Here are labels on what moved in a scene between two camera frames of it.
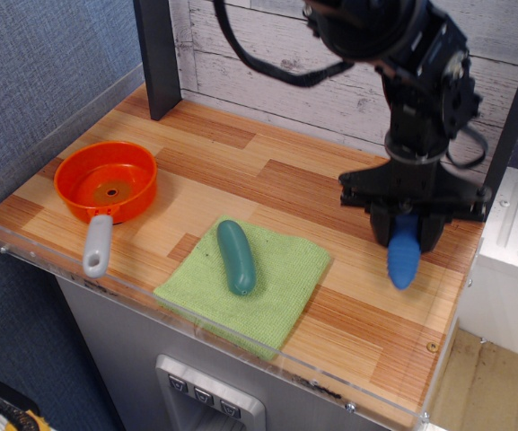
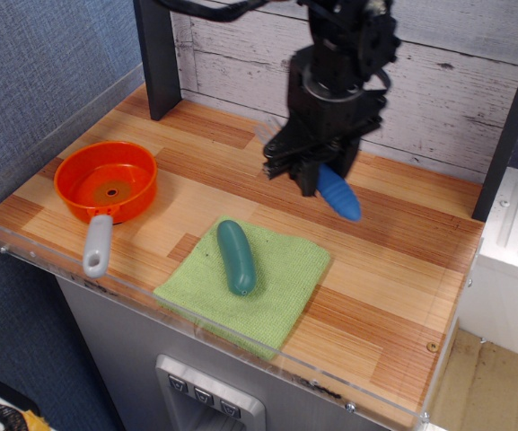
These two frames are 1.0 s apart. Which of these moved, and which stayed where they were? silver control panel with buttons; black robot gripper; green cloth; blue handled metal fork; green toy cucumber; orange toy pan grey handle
Moved: blue handled metal fork; black robot gripper
Stayed: green toy cucumber; silver control panel with buttons; green cloth; orange toy pan grey handle
